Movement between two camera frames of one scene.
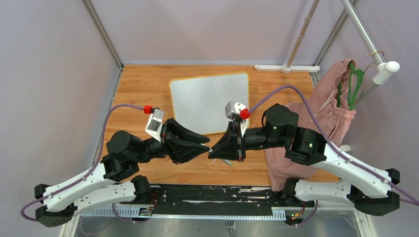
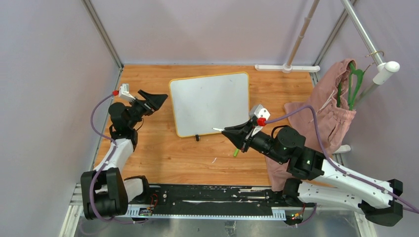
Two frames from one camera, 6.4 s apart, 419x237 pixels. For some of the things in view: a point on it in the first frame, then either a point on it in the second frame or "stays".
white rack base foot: x=285 y=68 stays
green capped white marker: x=225 y=161 to x=217 y=129
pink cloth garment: x=327 y=108 stays
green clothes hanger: x=357 y=71 stays
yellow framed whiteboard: x=199 y=103 stays
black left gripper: x=182 y=150 to x=154 y=102
